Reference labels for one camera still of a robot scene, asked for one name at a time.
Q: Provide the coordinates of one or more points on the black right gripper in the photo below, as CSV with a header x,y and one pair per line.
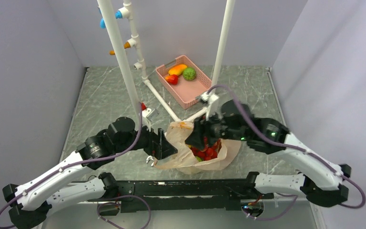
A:
x,y
201,128

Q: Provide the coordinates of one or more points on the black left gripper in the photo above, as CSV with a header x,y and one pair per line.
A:
x,y
158,145

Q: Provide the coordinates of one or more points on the red fake strawberry bunch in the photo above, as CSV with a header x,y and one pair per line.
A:
x,y
209,153

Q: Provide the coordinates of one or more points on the translucent orange plastic bag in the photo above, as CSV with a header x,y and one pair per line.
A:
x,y
191,160

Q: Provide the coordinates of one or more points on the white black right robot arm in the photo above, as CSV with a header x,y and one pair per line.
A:
x,y
320,181

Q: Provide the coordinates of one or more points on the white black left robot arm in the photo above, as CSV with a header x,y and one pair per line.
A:
x,y
31,203

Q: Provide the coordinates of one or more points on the red fake fruit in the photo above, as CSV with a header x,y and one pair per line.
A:
x,y
172,79

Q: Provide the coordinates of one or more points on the green fake custard apple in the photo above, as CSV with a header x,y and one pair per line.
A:
x,y
189,74

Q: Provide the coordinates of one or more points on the yellow orange fake mango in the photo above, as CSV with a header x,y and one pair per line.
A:
x,y
177,69

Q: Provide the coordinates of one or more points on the silver open-end wrench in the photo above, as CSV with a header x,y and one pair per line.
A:
x,y
152,161

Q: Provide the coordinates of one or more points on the pink perforated plastic basket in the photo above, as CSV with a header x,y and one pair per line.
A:
x,y
184,92

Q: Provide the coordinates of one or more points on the orange brass faucet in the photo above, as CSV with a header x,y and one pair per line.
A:
x,y
127,45

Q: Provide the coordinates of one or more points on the blue plastic faucet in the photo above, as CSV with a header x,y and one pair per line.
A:
x,y
118,15

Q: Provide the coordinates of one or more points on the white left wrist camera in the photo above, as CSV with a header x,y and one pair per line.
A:
x,y
148,114

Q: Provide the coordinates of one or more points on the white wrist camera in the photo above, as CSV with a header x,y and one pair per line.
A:
x,y
148,114
210,102

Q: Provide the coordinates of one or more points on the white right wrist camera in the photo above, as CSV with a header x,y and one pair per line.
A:
x,y
210,102

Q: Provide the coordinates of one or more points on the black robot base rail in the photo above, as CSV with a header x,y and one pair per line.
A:
x,y
228,194

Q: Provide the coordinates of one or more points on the white PVC pipe frame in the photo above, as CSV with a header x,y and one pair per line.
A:
x,y
116,41

